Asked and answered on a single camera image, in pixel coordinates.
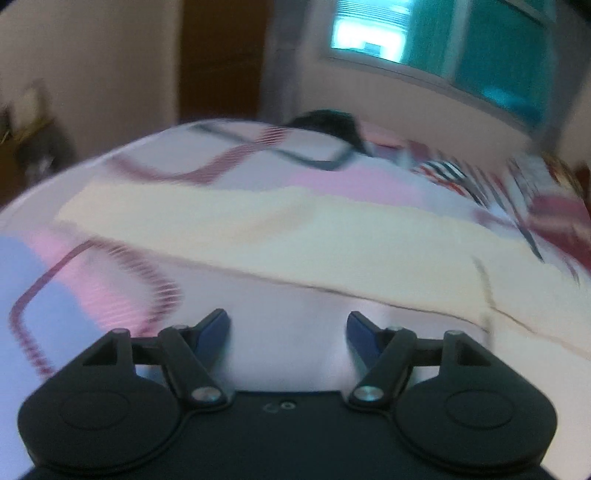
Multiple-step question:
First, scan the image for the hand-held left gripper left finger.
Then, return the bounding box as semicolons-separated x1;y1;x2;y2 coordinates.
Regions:
83;308;232;409

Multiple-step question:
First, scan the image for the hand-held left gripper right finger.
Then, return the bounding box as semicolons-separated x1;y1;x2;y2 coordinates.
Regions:
346;310;498;409

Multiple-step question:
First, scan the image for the cream knit garment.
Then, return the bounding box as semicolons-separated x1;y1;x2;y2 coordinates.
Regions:
54;181;591;356

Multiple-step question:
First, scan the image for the pink patterned bedsheet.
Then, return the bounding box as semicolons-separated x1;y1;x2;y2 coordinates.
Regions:
0;121;591;480

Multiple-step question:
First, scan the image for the red navy striped garment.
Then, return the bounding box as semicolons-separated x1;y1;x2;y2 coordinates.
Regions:
411;158;485;200

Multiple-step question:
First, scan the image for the black plastic bag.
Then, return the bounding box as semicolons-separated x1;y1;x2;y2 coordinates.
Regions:
285;109;370;153

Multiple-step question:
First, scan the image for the printed blanket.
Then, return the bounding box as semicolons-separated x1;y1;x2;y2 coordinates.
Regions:
505;154;591;278

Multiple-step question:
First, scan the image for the brown wooden door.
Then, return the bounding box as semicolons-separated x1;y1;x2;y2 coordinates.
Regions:
178;0;271;125

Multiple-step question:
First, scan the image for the grey curtain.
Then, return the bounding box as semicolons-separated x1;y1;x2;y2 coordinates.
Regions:
261;0;315;125

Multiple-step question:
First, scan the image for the window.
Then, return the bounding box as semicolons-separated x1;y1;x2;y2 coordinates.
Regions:
323;0;566;134

